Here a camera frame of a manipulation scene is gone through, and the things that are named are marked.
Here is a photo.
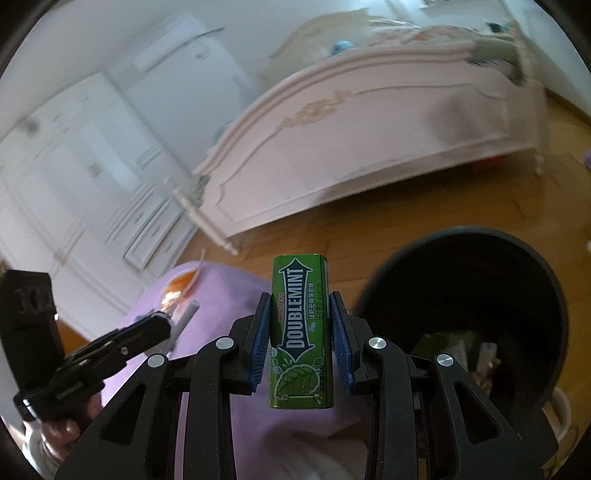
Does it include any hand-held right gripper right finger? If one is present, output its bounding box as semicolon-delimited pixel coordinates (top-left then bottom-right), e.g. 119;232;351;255
329;291;543;480

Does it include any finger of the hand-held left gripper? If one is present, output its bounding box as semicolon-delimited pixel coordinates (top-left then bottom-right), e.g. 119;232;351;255
69;311;172;376

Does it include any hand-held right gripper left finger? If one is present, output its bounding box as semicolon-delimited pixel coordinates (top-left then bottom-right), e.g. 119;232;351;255
55;292;273;480

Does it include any green chewing gum box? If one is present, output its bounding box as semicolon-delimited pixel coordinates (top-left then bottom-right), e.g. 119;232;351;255
269;254;334;409

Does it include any green snack packet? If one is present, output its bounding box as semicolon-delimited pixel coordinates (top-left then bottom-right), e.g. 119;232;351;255
410;330;465;366

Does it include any black trash bin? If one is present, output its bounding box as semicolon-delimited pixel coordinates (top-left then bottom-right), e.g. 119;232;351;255
358;226;570;409

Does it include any person's left hand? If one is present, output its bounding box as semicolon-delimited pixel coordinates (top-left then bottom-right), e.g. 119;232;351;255
39;387;103;462

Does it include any white paper tube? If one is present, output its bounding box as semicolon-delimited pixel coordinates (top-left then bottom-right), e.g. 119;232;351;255
167;301;200;357

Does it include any orange snack packet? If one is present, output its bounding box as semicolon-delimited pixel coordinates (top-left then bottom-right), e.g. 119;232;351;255
159;271;197;319

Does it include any white wardrobe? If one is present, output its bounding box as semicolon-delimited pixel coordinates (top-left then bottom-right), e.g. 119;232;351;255
0;69;204;324

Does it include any white wooden bed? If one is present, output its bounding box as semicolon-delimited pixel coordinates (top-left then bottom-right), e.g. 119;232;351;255
164;0;550;257

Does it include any white bucket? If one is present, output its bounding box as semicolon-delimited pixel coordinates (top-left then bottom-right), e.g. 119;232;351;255
544;387;574;446

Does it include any green bed sheet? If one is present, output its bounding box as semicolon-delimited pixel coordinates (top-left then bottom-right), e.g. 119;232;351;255
470;36;526;85

